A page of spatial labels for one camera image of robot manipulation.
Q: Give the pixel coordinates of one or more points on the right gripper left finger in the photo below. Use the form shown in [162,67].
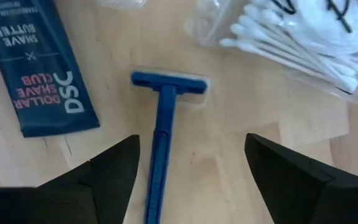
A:
[73,193]

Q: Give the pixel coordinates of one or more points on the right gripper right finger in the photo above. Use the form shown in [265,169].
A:
[306,193]

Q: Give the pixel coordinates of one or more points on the blue disposable razor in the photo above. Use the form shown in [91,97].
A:
[163,124]

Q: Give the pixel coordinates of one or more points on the navy shave butter tube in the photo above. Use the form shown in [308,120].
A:
[39,62]

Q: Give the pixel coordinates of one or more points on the vanity pack bag large print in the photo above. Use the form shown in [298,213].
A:
[291,46]

